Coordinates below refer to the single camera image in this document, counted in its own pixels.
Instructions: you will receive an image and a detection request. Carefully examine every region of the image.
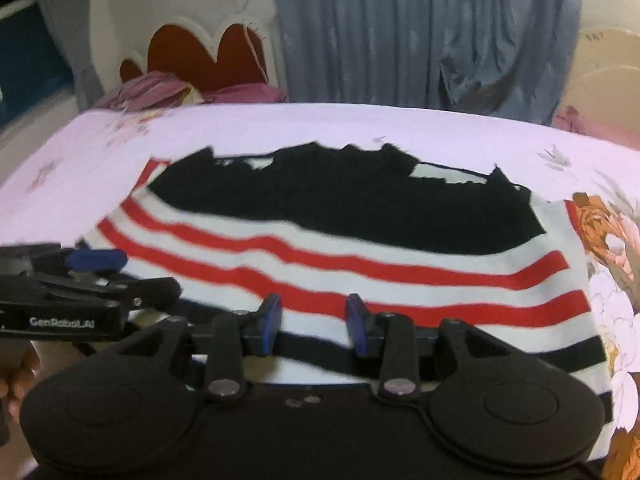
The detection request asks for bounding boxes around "striped white red black sweater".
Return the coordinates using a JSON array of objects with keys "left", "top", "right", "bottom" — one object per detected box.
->
[{"left": 74, "top": 142, "right": 615, "bottom": 463}]

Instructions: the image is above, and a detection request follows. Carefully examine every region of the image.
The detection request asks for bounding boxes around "operator left hand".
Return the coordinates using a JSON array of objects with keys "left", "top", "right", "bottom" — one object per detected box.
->
[{"left": 0, "top": 341, "right": 89, "bottom": 413}]

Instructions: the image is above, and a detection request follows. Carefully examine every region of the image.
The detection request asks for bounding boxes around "pink floral bed sheet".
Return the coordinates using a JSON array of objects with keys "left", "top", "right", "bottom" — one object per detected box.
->
[{"left": 0, "top": 103, "right": 640, "bottom": 480}]

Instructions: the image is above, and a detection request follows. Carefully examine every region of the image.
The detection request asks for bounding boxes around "magenta pillow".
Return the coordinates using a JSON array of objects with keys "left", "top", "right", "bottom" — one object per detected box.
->
[{"left": 202, "top": 84, "right": 288, "bottom": 104}]

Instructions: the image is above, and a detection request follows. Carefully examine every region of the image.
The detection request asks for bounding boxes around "red heart-shaped headboard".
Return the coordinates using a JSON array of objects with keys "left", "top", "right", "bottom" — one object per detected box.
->
[{"left": 119, "top": 14, "right": 279, "bottom": 92}]

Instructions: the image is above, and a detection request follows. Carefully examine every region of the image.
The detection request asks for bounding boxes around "pink bedding on far bed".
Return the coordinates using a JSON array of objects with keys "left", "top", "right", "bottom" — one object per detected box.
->
[{"left": 552, "top": 106, "right": 640, "bottom": 151}]

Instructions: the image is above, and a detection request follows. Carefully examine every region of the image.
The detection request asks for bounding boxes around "blue-grey curtain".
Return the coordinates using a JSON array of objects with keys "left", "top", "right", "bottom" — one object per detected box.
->
[{"left": 276, "top": 0, "right": 582, "bottom": 125}]

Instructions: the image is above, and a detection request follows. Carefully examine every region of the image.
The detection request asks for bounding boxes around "cream round footboard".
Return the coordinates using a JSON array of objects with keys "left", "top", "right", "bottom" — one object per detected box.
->
[{"left": 557, "top": 28, "right": 639, "bottom": 134}]

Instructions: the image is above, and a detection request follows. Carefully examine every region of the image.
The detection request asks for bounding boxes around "white hanging cord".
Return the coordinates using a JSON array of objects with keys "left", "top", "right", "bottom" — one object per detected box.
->
[{"left": 214, "top": 0, "right": 271, "bottom": 84}]

